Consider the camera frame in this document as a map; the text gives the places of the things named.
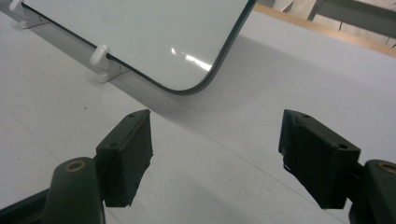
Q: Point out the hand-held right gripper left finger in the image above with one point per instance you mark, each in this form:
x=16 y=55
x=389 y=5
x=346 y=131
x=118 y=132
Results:
x=123 y=161

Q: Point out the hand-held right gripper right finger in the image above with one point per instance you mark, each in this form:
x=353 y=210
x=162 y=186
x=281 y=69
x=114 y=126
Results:
x=317 y=161

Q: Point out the white plastic whiteboard stand foot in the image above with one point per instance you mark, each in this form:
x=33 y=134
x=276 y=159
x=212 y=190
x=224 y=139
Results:
x=23 y=14
x=104 y=63

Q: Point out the small whiteboard with dark frame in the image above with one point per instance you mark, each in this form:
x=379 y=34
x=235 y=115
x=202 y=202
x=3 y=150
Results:
x=149 y=40

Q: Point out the grey metal frame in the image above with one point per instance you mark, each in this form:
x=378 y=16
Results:
x=355 y=12

